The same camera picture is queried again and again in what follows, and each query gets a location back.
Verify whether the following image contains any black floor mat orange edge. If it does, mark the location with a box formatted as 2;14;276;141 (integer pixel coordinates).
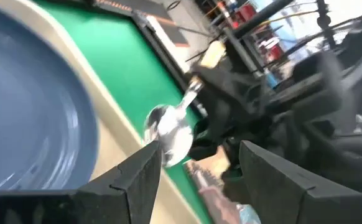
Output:
92;0;192;48

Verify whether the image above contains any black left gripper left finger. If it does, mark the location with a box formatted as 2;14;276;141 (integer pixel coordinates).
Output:
0;140;163;224

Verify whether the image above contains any blue ceramic plate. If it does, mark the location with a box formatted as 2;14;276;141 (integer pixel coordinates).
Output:
0;2;100;191

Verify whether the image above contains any red cart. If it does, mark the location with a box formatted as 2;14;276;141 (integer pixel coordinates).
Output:
238;2;258;24

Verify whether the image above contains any spoon with wooden handle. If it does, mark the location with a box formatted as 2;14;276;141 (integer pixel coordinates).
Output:
143;40;227;169

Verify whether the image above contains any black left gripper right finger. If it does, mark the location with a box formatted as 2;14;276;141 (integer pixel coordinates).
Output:
238;139;362;224

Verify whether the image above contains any black frame pole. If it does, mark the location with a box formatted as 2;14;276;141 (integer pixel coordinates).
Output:
232;0;295;32

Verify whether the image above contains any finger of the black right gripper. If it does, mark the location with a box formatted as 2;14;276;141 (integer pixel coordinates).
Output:
187;116;247;162
190;63;262;106

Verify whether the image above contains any light blue plastic cup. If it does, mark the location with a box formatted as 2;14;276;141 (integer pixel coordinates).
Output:
236;203;262;224

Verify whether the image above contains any black frame post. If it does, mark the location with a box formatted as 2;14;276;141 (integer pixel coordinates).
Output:
223;26;264;80

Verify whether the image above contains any cream plastic tray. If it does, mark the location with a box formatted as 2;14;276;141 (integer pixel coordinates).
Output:
0;0;215;224

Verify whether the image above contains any fork with wooden handle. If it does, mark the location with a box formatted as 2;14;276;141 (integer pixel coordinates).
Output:
185;160;243;224

